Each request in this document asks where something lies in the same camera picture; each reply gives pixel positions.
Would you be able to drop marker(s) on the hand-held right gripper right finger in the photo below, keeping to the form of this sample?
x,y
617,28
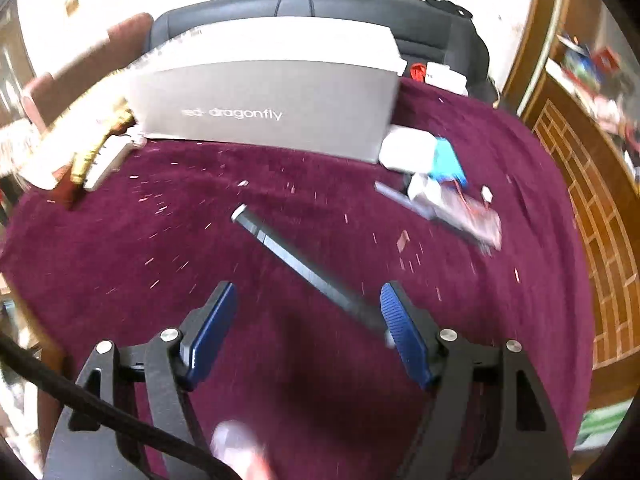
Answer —
x,y
405,335

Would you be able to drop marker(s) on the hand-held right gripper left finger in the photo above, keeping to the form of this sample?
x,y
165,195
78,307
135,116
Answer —
x,y
212,330

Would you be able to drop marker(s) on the black capped pen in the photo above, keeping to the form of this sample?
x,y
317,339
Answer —
x,y
300,265

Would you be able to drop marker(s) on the pale blurred object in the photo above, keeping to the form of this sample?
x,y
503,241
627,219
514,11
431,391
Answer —
x,y
240,452

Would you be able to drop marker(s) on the clear pen red ink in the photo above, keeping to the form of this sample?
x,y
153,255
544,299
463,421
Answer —
x,y
470,222

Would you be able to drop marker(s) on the clear pen blue ink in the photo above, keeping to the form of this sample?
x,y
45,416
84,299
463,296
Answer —
x,y
400,200

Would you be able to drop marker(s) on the small white paper box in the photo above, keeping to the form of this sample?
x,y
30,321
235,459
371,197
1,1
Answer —
x,y
422,187

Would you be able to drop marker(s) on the small white connector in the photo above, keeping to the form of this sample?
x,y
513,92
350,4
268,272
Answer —
x,y
486,196

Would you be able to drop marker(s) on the blue card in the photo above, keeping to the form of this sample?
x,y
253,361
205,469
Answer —
x,y
447,162

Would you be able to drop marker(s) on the white flat box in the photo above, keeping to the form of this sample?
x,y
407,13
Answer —
x,y
107,160

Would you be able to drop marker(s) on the gold box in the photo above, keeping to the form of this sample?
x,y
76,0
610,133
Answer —
x,y
82,160

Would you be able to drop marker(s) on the green white packet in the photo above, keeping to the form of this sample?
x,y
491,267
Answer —
x,y
600,430

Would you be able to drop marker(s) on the grey shoe box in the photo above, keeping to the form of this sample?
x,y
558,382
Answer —
x,y
280,110

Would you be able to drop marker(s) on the wooden cabinet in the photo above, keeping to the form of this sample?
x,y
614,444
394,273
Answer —
x,y
575,160

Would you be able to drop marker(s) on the red item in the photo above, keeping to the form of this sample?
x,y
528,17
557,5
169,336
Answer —
x,y
417,71

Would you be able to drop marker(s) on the brown chair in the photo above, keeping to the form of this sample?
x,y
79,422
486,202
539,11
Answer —
x,y
125,35

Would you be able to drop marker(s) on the black leather sofa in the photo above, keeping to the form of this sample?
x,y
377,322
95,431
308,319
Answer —
x,y
350,7

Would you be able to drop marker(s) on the red box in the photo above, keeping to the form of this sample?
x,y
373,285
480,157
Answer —
x,y
605,60

